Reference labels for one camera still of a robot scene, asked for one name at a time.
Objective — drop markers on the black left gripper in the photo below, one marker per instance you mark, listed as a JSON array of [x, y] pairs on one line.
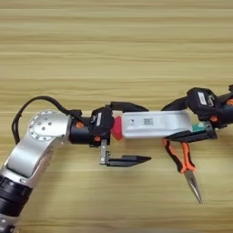
[[80, 132]]

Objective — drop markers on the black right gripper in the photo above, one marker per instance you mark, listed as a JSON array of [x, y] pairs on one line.
[[224, 110]]

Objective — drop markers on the red foam cube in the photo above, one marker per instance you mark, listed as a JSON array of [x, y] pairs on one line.
[[116, 130]]

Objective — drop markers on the white oblong plastic device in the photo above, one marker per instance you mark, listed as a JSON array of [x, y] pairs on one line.
[[154, 124]]

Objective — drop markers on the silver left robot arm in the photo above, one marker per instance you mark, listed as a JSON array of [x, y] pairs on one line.
[[33, 145]]

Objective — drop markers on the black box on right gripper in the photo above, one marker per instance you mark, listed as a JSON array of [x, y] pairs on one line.
[[201, 100]]

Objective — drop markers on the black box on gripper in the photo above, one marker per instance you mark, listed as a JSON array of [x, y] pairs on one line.
[[102, 121], [201, 100]]

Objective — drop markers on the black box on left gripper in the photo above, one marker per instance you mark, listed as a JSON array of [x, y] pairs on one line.
[[102, 121]]

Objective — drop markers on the orange black needle-nose pliers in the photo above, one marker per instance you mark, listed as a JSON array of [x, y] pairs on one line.
[[183, 162]]

